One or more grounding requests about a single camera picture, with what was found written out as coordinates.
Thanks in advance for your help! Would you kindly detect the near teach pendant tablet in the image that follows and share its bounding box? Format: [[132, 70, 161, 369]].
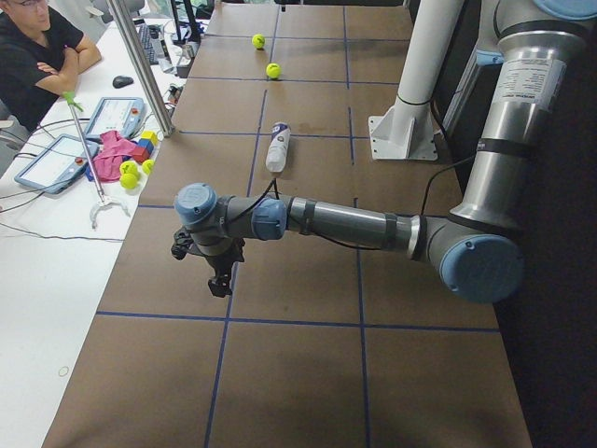
[[14, 134, 88, 194]]

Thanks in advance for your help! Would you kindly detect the red cube block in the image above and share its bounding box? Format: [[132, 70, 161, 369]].
[[130, 146, 153, 163]]

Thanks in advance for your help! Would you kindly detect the yellow cube block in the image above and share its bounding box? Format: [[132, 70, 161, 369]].
[[139, 130, 159, 146]]

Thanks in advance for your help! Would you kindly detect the yellow tennis ball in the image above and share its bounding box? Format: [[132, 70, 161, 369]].
[[266, 63, 282, 79], [252, 34, 266, 49]]

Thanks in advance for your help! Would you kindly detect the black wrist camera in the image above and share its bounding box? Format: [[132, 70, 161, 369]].
[[171, 227, 194, 260]]

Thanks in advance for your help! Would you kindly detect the spare tennis ball three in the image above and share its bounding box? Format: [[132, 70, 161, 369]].
[[142, 159, 155, 175]]

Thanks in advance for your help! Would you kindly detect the black computer mouse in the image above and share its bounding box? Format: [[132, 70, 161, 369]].
[[112, 76, 134, 89]]

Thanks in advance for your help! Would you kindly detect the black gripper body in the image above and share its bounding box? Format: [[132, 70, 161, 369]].
[[189, 238, 244, 276]]

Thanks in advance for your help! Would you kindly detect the far teach pendant tablet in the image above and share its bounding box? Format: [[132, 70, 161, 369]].
[[84, 97, 146, 141]]

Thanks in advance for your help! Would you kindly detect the white tennis ball can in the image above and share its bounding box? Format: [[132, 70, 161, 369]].
[[265, 121, 291, 174]]

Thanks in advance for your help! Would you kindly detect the aluminium frame post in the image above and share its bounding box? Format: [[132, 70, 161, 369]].
[[106, 0, 174, 137]]

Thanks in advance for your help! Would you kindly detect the black keyboard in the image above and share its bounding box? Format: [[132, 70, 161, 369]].
[[137, 24, 158, 65]]

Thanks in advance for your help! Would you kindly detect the blue cube block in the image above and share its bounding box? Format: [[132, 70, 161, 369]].
[[137, 138, 155, 157]]

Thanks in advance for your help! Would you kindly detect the white camera mast with base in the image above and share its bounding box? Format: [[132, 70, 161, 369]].
[[368, 0, 464, 161]]

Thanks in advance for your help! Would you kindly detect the reacher grabber stick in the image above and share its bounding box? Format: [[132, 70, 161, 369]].
[[62, 91, 131, 230]]

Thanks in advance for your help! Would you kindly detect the pink cloth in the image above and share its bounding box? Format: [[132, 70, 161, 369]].
[[93, 130, 136, 182]]

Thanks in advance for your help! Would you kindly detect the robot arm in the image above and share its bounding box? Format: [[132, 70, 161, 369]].
[[172, 1, 596, 303]]

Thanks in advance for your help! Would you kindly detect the teach pendant tablet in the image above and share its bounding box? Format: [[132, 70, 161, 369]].
[[84, 97, 146, 141], [14, 134, 88, 194]]

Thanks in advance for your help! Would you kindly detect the spare tennis ball two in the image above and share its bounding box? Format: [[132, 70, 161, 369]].
[[119, 173, 139, 189]]

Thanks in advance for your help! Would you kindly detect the seated person in black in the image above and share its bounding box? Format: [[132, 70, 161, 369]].
[[1, 1, 102, 132]]

